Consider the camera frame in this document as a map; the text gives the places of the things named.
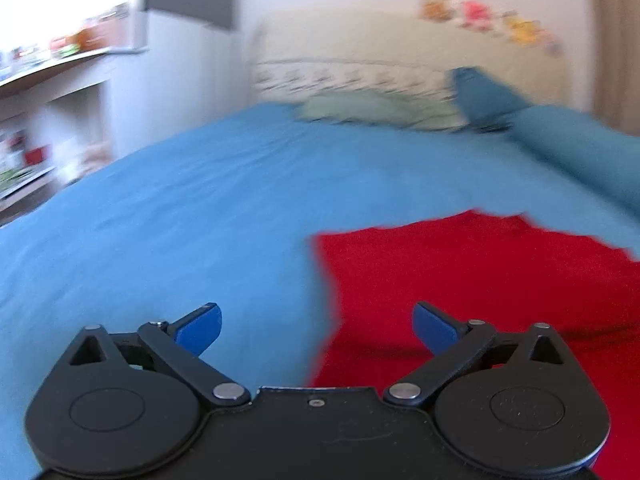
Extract blue pillow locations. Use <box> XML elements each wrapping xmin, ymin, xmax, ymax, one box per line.
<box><xmin>451</xmin><ymin>66</ymin><xmax>640</xmax><ymax>211</ymax></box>

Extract pale green pillow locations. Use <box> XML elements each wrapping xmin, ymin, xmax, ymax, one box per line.
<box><xmin>295</xmin><ymin>91</ymin><xmax>471</xmax><ymax>132</ymax></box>

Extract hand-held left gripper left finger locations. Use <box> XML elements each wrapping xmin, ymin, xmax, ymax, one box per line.
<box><xmin>68</xmin><ymin>302</ymin><xmax>252</xmax><ymax>407</ymax></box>

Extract blue bed sheet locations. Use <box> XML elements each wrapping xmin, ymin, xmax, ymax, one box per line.
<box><xmin>0</xmin><ymin>102</ymin><xmax>640</xmax><ymax>480</ymax></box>

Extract cream padded headboard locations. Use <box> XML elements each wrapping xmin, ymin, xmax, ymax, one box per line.
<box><xmin>248</xmin><ymin>8</ymin><xmax>571</xmax><ymax>111</ymax></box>

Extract white shelving unit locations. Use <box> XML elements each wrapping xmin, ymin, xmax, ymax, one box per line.
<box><xmin>0</xmin><ymin>0</ymin><xmax>238</xmax><ymax>226</ymax></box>

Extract patterned white pillow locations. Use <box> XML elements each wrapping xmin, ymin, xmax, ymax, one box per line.
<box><xmin>251</xmin><ymin>57</ymin><xmax>458</xmax><ymax>103</ymax></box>

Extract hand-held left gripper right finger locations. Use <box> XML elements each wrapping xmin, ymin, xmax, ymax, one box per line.
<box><xmin>383</xmin><ymin>301</ymin><xmax>570</xmax><ymax>407</ymax></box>

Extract beige curtain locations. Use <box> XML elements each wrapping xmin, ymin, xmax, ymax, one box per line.
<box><xmin>585</xmin><ymin>0</ymin><xmax>640</xmax><ymax>136</ymax></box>

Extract colourful wall stickers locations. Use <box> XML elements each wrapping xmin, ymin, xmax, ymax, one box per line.
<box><xmin>419</xmin><ymin>0</ymin><xmax>563</xmax><ymax>55</ymax></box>

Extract red small garment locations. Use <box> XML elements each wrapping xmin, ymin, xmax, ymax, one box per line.
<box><xmin>306</xmin><ymin>208</ymin><xmax>640</xmax><ymax>480</ymax></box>

